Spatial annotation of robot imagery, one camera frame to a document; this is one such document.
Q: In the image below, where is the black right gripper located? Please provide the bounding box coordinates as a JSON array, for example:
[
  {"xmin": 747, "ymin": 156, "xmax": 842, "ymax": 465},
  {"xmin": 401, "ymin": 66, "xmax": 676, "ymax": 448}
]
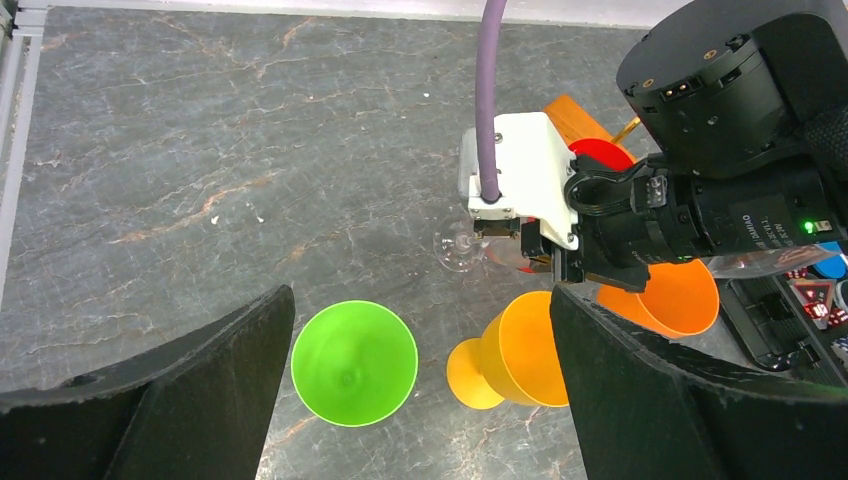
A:
[{"xmin": 520, "ymin": 155, "xmax": 665, "ymax": 293}]

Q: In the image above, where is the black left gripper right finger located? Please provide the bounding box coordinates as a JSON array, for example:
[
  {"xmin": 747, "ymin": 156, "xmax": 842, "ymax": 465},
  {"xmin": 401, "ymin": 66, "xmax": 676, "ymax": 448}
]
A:
[{"xmin": 550, "ymin": 287, "xmax": 847, "ymax": 479}]

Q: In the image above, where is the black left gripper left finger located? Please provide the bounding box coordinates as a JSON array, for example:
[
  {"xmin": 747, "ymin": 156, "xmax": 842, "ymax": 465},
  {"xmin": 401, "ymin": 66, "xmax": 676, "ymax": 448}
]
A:
[{"xmin": 1, "ymin": 285, "xmax": 295, "ymax": 479}]

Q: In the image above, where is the red wine glass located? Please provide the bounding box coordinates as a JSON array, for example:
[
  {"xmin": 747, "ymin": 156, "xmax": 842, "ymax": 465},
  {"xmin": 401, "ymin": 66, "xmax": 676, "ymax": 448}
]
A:
[{"xmin": 569, "ymin": 138, "xmax": 635, "ymax": 172}]

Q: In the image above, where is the orange wine glass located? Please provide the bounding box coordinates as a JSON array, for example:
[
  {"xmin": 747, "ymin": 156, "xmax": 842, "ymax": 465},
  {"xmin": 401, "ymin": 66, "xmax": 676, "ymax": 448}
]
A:
[{"xmin": 596, "ymin": 260, "xmax": 720, "ymax": 339}]

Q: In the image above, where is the yellow wine glass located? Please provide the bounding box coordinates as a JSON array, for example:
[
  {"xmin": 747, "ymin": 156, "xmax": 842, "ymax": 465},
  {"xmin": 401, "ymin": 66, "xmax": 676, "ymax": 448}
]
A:
[{"xmin": 446, "ymin": 291, "xmax": 569, "ymax": 410}]

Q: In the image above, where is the green wine glass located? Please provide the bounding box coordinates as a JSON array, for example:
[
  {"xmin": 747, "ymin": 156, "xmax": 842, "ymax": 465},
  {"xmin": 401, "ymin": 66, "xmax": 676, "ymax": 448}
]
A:
[{"xmin": 290, "ymin": 300, "xmax": 419, "ymax": 428}]

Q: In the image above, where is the clear wine glass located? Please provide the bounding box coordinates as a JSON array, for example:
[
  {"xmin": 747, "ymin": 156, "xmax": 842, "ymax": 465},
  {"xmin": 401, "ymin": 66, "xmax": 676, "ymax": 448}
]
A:
[{"xmin": 432, "ymin": 214, "xmax": 531, "ymax": 273}]

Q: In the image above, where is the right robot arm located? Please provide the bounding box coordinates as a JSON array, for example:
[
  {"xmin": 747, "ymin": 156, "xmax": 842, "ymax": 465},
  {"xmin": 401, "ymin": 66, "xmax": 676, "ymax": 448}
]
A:
[{"xmin": 548, "ymin": 1, "xmax": 847, "ymax": 292}]

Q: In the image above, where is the black poker chip case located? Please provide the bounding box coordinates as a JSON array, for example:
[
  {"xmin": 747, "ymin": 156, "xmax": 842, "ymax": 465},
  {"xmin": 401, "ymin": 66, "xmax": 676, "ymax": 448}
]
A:
[{"xmin": 707, "ymin": 245, "xmax": 847, "ymax": 387}]

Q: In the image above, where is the blue dealer chip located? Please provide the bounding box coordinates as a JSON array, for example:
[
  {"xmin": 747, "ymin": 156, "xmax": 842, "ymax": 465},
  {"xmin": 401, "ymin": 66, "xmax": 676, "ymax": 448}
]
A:
[{"xmin": 812, "ymin": 242, "xmax": 847, "ymax": 280}]

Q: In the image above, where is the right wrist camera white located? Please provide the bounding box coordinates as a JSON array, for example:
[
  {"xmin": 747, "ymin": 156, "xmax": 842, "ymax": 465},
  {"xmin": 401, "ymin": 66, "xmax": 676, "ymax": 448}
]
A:
[{"xmin": 458, "ymin": 112, "xmax": 580, "ymax": 250}]

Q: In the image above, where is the gold wire rack wooden base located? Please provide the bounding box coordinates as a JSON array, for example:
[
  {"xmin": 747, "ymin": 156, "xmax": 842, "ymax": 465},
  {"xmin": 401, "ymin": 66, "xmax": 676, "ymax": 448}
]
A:
[{"xmin": 543, "ymin": 95, "xmax": 642, "ymax": 146}]

